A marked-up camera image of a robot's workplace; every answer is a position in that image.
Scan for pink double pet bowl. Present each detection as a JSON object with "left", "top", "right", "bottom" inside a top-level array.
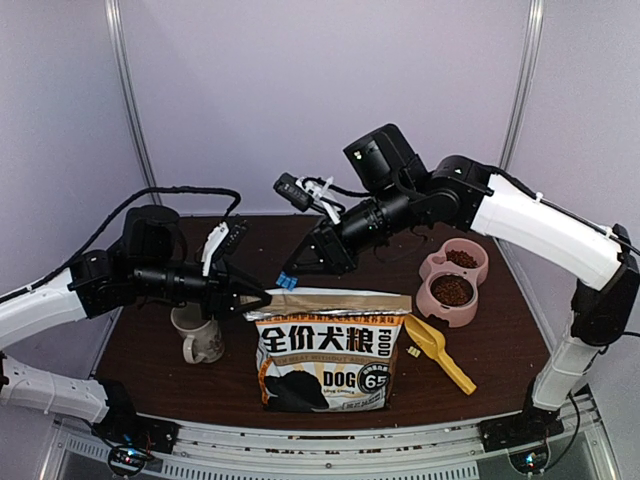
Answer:
[{"left": 415, "top": 238, "right": 489, "bottom": 328}]

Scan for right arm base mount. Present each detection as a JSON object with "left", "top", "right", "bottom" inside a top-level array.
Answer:
[{"left": 478, "top": 409, "right": 564, "bottom": 476}]

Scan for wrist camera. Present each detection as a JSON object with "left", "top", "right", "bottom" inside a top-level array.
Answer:
[
  {"left": 273, "top": 173, "right": 346, "bottom": 225},
  {"left": 201, "top": 220, "right": 249, "bottom": 277}
]

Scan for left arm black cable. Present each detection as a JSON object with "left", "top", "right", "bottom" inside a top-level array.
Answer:
[{"left": 0, "top": 185, "right": 242, "bottom": 301}]

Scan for dog food bag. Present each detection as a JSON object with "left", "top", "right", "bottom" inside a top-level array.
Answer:
[{"left": 244, "top": 288, "right": 412, "bottom": 413}]

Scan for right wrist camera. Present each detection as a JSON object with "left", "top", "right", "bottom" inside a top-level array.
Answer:
[{"left": 273, "top": 173, "right": 346, "bottom": 225}]

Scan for cream ceramic mug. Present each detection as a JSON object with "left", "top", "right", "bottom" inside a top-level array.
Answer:
[{"left": 170, "top": 304, "right": 225, "bottom": 365}]

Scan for aluminium front rail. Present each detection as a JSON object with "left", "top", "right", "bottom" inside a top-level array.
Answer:
[{"left": 49, "top": 389, "right": 609, "bottom": 480}]

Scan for steel bowl insert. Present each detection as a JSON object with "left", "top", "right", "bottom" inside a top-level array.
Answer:
[{"left": 427, "top": 272, "right": 476, "bottom": 307}]

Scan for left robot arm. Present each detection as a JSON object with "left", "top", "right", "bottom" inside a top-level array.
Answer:
[{"left": 1, "top": 205, "right": 272, "bottom": 444}]

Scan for brown kibble in pink bowl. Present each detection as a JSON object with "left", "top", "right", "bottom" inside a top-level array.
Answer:
[{"left": 446, "top": 250, "right": 478, "bottom": 269}]

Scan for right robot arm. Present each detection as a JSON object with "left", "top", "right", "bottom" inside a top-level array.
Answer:
[{"left": 274, "top": 123, "right": 639, "bottom": 442}]

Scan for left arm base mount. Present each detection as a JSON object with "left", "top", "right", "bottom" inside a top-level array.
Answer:
[{"left": 86, "top": 415, "right": 180, "bottom": 478}]

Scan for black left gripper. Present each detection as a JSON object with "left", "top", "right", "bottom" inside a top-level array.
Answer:
[{"left": 132, "top": 257, "right": 271, "bottom": 321}]

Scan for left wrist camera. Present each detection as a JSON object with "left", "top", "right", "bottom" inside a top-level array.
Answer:
[{"left": 201, "top": 220, "right": 249, "bottom": 277}]

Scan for yellow plastic scoop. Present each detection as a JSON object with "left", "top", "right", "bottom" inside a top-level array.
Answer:
[{"left": 404, "top": 314, "right": 477, "bottom": 396}]

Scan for blue binder clip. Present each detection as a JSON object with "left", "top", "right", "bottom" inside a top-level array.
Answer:
[{"left": 276, "top": 272, "right": 298, "bottom": 291}]

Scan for yellow binder clip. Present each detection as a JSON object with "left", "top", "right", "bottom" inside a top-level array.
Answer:
[{"left": 407, "top": 346, "right": 421, "bottom": 358}]

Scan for brown kibble in steel bowl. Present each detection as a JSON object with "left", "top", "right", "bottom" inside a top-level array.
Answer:
[{"left": 432, "top": 276, "right": 472, "bottom": 305}]

